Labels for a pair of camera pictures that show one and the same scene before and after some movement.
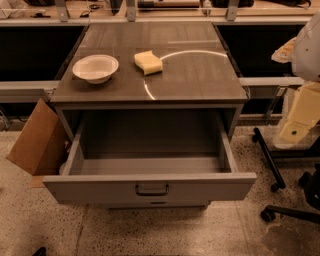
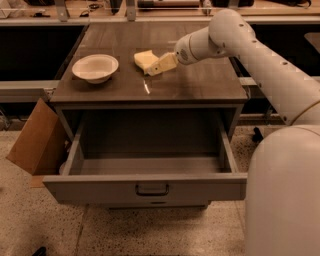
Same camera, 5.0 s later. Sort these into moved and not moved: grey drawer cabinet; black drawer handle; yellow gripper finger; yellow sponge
Moved: yellow gripper finger
Not moved: yellow sponge; grey drawer cabinet; black drawer handle
